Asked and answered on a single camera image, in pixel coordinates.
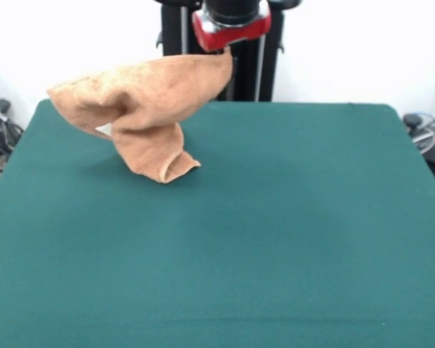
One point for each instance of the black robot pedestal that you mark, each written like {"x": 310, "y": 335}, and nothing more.
{"x": 246, "y": 72}

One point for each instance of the tan terry towel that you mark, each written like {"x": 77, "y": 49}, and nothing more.
{"x": 159, "y": 94}

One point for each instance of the dark green table cloth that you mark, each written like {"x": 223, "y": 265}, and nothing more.
{"x": 275, "y": 253}

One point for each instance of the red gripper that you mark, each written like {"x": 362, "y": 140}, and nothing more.
{"x": 235, "y": 34}

